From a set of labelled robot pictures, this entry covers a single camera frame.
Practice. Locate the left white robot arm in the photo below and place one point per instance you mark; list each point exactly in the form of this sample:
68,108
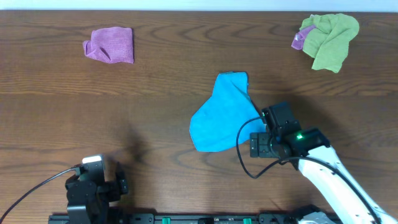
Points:
89,195

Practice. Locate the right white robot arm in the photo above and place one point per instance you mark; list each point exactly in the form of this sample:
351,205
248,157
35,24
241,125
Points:
311,153

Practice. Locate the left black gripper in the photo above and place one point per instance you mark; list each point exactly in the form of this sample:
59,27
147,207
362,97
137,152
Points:
118,187

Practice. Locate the blue microfiber cloth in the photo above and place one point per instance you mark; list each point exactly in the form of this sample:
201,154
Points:
227,117

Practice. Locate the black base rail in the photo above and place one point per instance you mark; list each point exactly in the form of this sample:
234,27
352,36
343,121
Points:
148,218

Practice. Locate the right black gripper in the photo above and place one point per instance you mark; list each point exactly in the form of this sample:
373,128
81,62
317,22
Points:
258,140

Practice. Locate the small purple cloth under green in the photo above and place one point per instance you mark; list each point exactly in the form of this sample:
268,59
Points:
299,39

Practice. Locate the folded purple cloth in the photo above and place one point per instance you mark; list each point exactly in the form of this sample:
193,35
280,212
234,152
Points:
110,45

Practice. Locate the green crumpled cloth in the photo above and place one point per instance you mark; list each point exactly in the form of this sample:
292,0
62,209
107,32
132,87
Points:
328,41

